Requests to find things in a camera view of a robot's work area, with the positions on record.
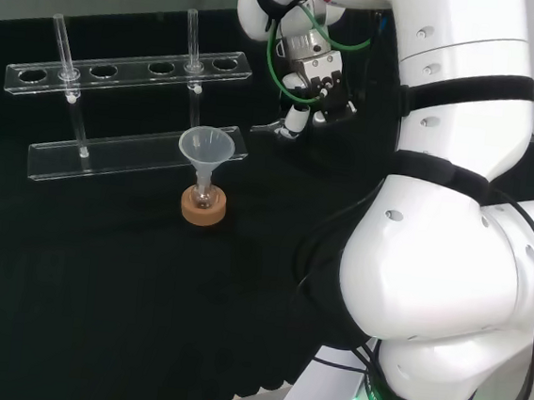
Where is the clear acrylic funnel stand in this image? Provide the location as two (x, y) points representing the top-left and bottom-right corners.
(0, 0), (260, 202)

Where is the small round-bottom glass flask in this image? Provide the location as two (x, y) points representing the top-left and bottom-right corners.
(187, 173), (219, 213)

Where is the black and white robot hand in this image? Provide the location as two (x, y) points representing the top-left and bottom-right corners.
(274, 45), (364, 148)

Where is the cork ring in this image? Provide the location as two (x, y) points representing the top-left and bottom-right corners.
(179, 183), (230, 229)

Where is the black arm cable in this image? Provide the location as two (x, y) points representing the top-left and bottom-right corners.
(282, 172), (396, 375)

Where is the green cable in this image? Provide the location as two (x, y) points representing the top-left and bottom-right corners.
(261, 0), (377, 111)

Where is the black bench cloth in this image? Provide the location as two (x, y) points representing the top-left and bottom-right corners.
(0, 0), (534, 400)

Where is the clear plastic funnel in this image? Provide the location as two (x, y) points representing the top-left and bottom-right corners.
(173, 123), (237, 193)

